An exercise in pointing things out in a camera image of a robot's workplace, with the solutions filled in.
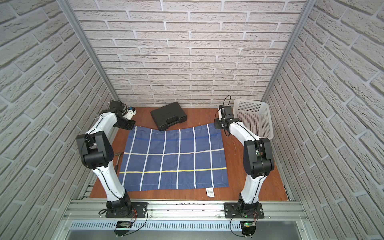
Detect blue checked pillowcase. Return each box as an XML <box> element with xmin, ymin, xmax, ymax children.
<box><xmin>118</xmin><ymin>124</ymin><xmax>229</xmax><ymax>192</ymax></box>

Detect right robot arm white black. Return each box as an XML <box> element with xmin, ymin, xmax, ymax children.
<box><xmin>215</xmin><ymin>105</ymin><xmax>275</xmax><ymax>215</ymax></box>

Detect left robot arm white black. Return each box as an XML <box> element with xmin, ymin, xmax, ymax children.
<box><xmin>76</xmin><ymin>100</ymin><xmax>136</xmax><ymax>210</ymax></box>

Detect white pillowcase label tag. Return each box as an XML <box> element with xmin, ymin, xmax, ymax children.
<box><xmin>206</xmin><ymin>188</ymin><xmax>215</xmax><ymax>198</ymax></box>

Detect white perforated plastic basket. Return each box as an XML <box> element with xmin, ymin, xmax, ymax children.
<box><xmin>234</xmin><ymin>99</ymin><xmax>274</xmax><ymax>140</ymax></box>

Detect black plastic tool case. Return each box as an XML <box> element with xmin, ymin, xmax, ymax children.
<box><xmin>151</xmin><ymin>102</ymin><xmax>188</xmax><ymax>131</ymax></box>

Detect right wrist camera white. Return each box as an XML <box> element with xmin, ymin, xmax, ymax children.
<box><xmin>217</xmin><ymin>108</ymin><xmax>223</xmax><ymax>120</ymax></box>

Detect hammer with black handle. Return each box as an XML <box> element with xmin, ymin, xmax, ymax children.
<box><xmin>114</xmin><ymin>152</ymin><xmax>124</xmax><ymax>173</ymax></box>

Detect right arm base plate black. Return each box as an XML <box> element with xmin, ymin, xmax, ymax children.
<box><xmin>224</xmin><ymin>202</ymin><xmax>265</xmax><ymax>219</ymax></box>

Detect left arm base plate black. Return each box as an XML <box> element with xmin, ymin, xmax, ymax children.
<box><xmin>106</xmin><ymin>201</ymin><xmax>149</xmax><ymax>218</ymax></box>

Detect aluminium frame rail front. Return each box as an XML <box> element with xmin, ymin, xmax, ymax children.
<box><xmin>62</xmin><ymin>199</ymin><xmax>310</xmax><ymax>222</ymax></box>

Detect right controller board with cables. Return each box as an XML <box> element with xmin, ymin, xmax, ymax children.
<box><xmin>230</xmin><ymin>218</ymin><xmax>258</xmax><ymax>239</ymax></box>

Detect controller board with cables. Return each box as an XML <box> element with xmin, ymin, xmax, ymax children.
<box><xmin>114</xmin><ymin>209</ymin><xmax>148</xmax><ymax>237</ymax></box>
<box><xmin>230</xmin><ymin>218</ymin><xmax>258</xmax><ymax>239</ymax></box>

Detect left controller board with cables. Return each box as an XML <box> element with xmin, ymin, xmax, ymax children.
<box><xmin>114</xmin><ymin>209</ymin><xmax>148</xmax><ymax>237</ymax></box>

